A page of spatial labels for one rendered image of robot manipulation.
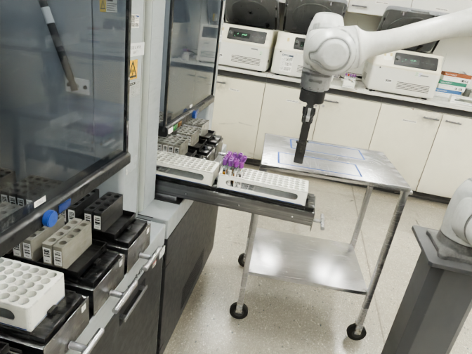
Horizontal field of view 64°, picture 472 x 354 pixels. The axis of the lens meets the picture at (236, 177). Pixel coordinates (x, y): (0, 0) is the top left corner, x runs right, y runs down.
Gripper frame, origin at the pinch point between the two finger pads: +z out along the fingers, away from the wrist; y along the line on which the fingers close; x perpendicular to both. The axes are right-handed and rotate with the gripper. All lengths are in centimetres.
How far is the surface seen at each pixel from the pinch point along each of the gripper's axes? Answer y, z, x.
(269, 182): 2.9, 11.1, -7.8
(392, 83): -230, -2, 68
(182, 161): 0.5, 11.0, -38.6
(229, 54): -230, -4, -75
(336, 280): -35, 69, 29
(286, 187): 2.9, 11.6, -2.1
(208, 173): 4.9, 11.4, -27.8
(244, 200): 6.7, 17.7, -14.6
